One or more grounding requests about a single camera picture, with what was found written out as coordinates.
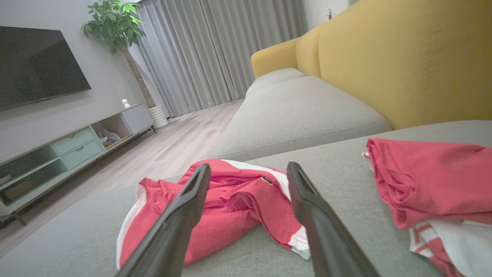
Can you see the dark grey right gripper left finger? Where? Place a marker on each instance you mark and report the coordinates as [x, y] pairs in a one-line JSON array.
[[173, 231]]

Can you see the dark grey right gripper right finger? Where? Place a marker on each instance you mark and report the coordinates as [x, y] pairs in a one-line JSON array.
[[330, 242]]

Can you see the red shorts with white stripe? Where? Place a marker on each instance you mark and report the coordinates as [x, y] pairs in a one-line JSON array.
[[238, 204]]

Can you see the red white basketball jersey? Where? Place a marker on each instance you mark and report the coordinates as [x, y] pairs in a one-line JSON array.
[[434, 181]]

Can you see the grey and yellow sofa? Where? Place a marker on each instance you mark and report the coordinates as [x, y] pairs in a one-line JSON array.
[[77, 238]]

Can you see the clutter in cabinet shelf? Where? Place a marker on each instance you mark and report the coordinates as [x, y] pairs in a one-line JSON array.
[[108, 137]]

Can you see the white ribbed plant pot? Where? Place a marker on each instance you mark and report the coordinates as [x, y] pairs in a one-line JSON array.
[[158, 116]]

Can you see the white and green tv cabinet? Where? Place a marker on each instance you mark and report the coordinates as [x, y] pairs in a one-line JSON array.
[[73, 148]]

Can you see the grey sofa seat cushion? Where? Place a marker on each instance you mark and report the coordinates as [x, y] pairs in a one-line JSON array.
[[300, 115], [273, 77]]

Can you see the small white figurine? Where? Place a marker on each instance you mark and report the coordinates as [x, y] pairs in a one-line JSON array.
[[125, 103]]

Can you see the grey pleated curtain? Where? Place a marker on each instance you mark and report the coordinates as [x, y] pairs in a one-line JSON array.
[[215, 50]]

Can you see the green leafy potted tree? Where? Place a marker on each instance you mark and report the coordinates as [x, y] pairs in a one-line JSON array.
[[113, 25]]

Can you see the black flat screen television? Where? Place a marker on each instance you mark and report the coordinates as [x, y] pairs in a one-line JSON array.
[[34, 65]]

